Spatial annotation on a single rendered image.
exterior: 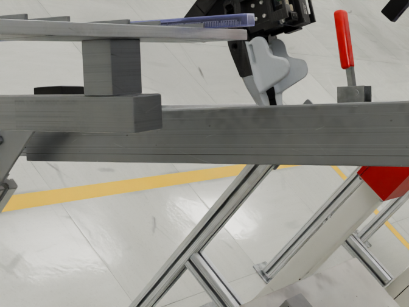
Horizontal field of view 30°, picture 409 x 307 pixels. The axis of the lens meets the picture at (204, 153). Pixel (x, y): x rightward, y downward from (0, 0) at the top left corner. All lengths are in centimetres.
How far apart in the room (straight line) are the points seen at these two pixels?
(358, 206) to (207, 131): 110
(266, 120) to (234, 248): 172
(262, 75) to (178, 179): 173
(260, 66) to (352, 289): 65
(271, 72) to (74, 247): 127
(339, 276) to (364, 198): 49
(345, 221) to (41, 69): 124
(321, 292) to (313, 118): 63
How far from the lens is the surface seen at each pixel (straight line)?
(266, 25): 89
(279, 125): 79
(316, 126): 77
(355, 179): 231
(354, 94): 79
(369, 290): 149
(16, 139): 99
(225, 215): 169
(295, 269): 201
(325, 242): 196
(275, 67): 88
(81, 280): 200
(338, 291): 141
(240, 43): 89
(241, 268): 245
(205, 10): 94
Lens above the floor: 126
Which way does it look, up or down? 26 degrees down
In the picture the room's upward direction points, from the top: 38 degrees clockwise
